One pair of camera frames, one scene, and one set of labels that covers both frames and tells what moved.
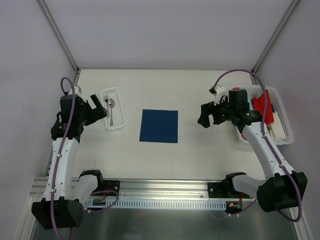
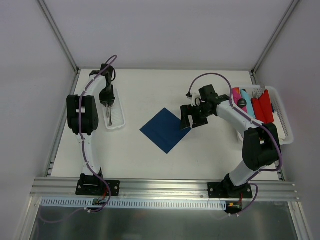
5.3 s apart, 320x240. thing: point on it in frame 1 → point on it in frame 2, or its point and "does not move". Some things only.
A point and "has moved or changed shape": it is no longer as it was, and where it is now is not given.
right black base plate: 224,190 does not move
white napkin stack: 277,128 does not move
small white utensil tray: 114,118 does not move
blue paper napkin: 159,126 has moved or changed shape
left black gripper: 90,110 → 107,101
